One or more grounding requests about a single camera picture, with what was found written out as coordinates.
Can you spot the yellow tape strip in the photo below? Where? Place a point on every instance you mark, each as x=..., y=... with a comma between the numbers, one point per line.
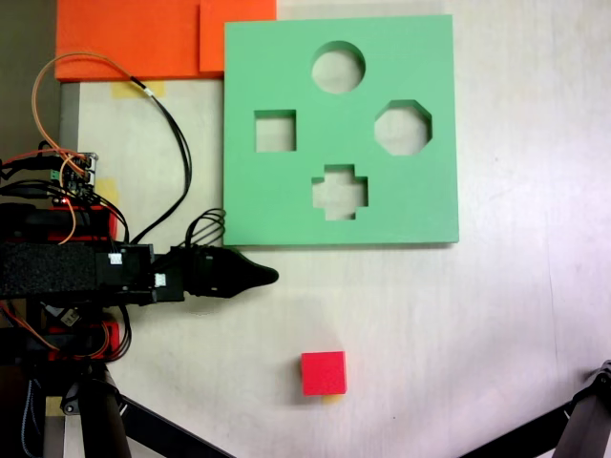
x=331, y=399
x=157, y=89
x=52, y=405
x=109, y=191

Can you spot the red square block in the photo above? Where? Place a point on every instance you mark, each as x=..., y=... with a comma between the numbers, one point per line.
x=323, y=373

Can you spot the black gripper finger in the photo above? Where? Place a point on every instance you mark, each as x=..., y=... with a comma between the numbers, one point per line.
x=258, y=274

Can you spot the large orange foam block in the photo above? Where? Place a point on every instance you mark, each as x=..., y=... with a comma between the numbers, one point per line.
x=126, y=38

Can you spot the red arm base mount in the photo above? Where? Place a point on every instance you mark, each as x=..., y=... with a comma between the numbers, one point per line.
x=112, y=334

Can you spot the black tripod leg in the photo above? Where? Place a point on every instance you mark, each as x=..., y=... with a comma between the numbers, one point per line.
x=102, y=420
x=172, y=431
x=580, y=420

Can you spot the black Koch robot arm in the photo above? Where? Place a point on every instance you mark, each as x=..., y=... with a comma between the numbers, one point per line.
x=57, y=272

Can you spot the green shape sorter board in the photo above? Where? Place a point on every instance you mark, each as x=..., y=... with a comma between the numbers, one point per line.
x=267, y=210

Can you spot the small circuit board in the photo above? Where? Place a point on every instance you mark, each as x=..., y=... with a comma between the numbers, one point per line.
x=78, y=179

